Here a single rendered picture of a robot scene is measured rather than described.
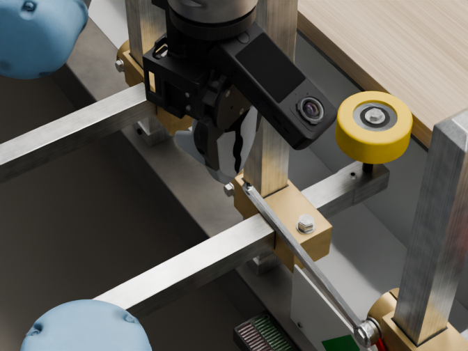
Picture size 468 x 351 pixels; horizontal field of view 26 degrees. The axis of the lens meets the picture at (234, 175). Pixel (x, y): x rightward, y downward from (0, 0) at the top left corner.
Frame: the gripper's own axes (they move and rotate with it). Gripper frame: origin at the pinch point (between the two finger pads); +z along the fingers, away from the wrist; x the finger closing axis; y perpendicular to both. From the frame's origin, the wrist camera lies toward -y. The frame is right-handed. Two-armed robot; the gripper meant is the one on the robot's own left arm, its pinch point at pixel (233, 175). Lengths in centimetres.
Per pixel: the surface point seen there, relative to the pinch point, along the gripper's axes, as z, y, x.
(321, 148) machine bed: 30.6, 9.4, -33.2
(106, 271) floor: 95, 56, -32
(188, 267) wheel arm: 12.5, 2.9, 4.0
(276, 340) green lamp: 24.6, -5.4, -0.7
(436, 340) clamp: 7.8, -22.9, -0.3
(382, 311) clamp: 8.4, -17.2, -0.5
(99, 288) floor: 95, 54, -28
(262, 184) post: 9.2, 1.6, -7.5
